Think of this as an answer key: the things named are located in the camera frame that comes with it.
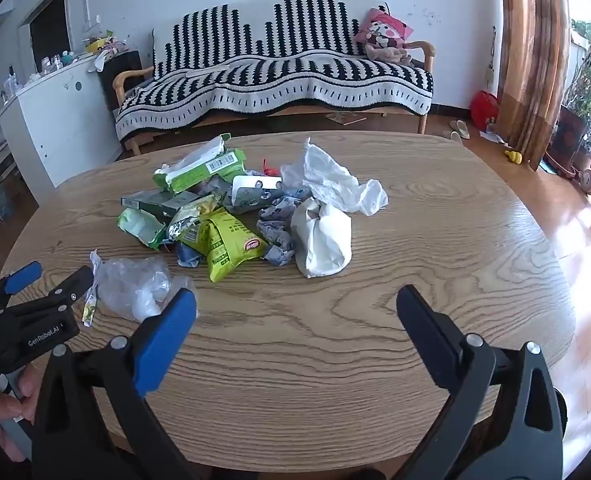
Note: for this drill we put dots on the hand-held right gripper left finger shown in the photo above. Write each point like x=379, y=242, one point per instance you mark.
x=164, y=340

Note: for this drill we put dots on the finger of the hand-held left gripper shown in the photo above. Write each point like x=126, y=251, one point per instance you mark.
x=60, y=291
x=22, y=276

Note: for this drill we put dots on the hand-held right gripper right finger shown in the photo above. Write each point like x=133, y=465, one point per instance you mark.
x=428, y=332

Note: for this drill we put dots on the blue-grey printed paper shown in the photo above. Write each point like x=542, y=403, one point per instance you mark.
x=275, y=225

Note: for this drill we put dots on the person's left hand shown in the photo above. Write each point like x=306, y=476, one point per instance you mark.
x=0, y=410

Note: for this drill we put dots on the small white green sachet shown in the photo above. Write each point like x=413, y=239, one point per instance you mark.
x=89, y=307

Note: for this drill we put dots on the clear plastic bag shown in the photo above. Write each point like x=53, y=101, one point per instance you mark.
x=133, y=287

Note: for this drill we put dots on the blue crumpled wrapper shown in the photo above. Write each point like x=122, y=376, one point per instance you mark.
x=188, y=256

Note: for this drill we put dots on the light green crumpled packet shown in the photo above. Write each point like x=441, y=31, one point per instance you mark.
x=140, y=225

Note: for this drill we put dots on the yellow-green snack bag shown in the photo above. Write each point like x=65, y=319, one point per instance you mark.
x=225, y=247

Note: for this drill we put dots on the silver foil snack bag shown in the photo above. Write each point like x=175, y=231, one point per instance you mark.
x=193, y=217

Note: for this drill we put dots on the dark green carton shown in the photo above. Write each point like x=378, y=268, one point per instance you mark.
x=155, y=202

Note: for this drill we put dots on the white paper bag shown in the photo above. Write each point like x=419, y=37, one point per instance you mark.
x=323, y=242

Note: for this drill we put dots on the white cabinet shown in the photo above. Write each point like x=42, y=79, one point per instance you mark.
x=60, y=120

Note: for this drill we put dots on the silver white blister packet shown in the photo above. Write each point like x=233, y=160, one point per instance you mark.
x=253, y=191

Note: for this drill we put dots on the green wet wipe packet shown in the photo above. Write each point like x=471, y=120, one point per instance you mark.
x=200, y=165

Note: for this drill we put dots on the white plastic bag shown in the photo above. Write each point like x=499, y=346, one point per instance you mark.
x=333, y=177

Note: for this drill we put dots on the yellow toy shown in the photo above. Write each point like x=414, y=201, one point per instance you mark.
x=513, y=156

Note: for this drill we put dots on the beige slipper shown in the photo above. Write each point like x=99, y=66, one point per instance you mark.
x=461, y=128
x=453, y=136

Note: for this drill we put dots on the small red wrapper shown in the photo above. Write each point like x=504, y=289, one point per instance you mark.
x=269, y=166

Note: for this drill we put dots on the white paper sheet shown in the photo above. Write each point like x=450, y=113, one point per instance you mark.
x=493, y=135

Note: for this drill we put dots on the clutter of bottles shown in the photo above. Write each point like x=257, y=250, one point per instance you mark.
x=50, y=65

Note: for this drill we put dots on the black side cabinet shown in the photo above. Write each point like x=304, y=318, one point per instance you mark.
x=120, y=77

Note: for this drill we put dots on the red bucket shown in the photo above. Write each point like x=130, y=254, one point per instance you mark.
x=484, y=109

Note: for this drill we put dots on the pile of yellow white items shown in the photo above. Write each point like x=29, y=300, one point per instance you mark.
x=102, y=46

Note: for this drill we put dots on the brown plush toy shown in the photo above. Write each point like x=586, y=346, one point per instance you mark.
x=388, y=52

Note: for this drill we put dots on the grey striped sofa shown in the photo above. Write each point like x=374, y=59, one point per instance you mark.
x=275, y=70

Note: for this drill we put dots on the potted green plant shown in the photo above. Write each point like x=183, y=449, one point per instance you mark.
x=583, y=85

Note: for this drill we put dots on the brown striped curtain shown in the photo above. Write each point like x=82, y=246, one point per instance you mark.
x=533, y=55

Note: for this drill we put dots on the wooden frame sofa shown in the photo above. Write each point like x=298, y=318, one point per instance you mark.
x=428, y=55

